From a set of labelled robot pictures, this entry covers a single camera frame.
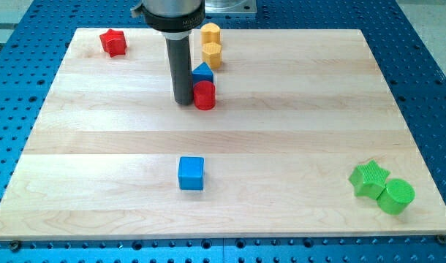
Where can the light wooden board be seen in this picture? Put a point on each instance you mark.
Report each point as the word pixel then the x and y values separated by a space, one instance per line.
pixel 296 111

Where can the red cylinder block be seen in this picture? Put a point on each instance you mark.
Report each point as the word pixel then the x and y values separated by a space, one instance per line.
pixel 204 95

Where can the blue cube block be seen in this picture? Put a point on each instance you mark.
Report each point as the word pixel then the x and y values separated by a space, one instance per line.
pixel 191 173

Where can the blue triangle block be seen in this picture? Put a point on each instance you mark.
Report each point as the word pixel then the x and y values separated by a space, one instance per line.
pixel 201 73

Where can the yellow hexagon block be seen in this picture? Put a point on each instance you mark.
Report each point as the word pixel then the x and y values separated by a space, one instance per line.
pixel 212 54

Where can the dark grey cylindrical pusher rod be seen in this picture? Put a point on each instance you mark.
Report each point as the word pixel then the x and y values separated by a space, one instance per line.
pixel 179 57

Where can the yellow heart block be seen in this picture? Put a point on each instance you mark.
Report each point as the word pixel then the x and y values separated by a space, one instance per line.
pixel 210 33

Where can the red star block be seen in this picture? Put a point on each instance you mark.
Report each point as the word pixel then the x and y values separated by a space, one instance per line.
pixel 113 42

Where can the green star block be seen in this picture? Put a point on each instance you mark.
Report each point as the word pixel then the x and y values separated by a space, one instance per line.
pixel 369 180

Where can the green cylinder block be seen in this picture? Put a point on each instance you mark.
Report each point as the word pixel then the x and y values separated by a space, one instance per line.
pixel 398 194

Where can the blue perforated metal table plate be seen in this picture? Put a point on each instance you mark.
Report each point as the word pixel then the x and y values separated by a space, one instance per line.
pixel 408 38

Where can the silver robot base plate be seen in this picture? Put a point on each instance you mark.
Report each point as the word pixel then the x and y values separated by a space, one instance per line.
pixel 231 7

